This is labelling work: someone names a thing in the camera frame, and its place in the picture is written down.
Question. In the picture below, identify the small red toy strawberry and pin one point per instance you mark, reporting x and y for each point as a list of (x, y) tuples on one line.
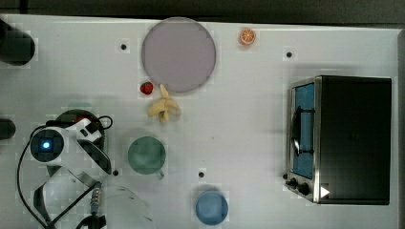
[(146, 88)]

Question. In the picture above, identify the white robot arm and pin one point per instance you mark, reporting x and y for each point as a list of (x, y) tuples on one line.
[(77, 196)]

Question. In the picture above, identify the large black cylinder post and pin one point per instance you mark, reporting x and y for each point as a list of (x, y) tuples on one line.
[(16, 47)]

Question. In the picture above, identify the black toaster oven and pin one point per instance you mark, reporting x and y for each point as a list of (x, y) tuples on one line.
[(340, 139)]

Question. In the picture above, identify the green metal pot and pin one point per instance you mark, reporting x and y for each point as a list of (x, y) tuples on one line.
[(146, 156)]

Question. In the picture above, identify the toy orange slice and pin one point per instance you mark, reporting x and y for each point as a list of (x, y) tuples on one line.
[(247, 36)]

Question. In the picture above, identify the peeled toy banana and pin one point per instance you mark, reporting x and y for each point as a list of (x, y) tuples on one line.
[(165, 107)]

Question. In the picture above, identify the small black cylinder post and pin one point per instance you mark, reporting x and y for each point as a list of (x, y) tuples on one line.
[(7, 129)]

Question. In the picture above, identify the red plush ketchup bottle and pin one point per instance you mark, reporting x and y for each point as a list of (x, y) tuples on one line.
[(80, 119)]

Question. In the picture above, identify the grey-green metal strainer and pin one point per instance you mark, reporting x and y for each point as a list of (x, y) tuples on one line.
[(68, 119)]

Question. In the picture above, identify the blue bowl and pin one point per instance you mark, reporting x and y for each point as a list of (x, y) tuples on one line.
[(211, 207)]

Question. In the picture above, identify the grey round plate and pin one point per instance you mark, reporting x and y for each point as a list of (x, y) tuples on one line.
[(179, 53)]

